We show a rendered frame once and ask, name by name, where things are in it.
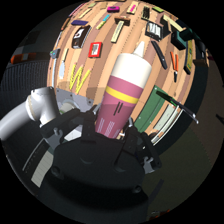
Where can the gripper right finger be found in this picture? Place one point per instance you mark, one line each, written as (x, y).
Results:
(148, 154)

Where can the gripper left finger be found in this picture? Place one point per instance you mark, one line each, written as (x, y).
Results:
(61, 122)

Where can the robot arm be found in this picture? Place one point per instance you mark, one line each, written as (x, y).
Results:
(18, 118)

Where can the pink and white cartridge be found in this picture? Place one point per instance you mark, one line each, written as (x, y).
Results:
(126, 78)

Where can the grey metal mounting plate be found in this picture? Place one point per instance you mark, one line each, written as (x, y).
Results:
(81, 100)

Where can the yellow folding ruler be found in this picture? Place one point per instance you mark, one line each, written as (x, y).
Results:
(79, 78)

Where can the cream lined sheet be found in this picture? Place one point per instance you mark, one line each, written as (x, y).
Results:
(41, 169)

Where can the dark ribbed mat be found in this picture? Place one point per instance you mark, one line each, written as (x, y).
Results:
(24, 81)

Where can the grey device with cyan lights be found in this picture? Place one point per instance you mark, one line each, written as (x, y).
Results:
(55, 53)

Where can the orange box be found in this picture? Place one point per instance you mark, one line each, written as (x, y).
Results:
(22, 57)

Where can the red box with white label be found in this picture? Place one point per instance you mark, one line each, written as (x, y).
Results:
(95, 49)

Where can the black and white device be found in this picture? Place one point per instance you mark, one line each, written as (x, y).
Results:
(80, 37)

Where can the navy blue block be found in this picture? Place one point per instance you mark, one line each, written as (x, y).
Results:
(79, 22)

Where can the brown wooden block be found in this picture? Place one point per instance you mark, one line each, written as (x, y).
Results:
(200, 63)

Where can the olive yellow flat device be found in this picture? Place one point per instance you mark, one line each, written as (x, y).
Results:
(189, 55)

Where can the cyan and yellow ruler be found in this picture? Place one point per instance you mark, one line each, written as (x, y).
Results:
(103, 22)

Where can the wooden mallet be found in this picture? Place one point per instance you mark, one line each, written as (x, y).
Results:
(118, 27)

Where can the tan flat strip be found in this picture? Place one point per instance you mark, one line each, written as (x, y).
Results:
(85, 13)

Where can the pink long strip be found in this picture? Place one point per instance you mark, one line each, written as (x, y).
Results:
(77, 9)

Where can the black box with teal top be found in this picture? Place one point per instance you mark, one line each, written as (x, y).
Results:
(179, 40)

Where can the black cylindrical tool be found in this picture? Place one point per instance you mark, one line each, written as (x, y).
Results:
(201, 47)

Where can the black tray with white sheets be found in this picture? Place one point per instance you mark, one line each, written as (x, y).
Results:
(154, 30)

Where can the magenta box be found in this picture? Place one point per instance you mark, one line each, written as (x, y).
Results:
(113, 9)

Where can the dark green tool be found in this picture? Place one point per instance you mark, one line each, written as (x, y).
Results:
(189, 33)

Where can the black clamp with cream bar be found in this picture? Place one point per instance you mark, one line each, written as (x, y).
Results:
(171, 23)

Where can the pink and yellow strip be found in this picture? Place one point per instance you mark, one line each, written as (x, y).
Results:
(132, 8)

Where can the black brush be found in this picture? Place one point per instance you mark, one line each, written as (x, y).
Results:
(145, 13)

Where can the green flat block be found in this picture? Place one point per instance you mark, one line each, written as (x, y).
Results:
(157, 9)

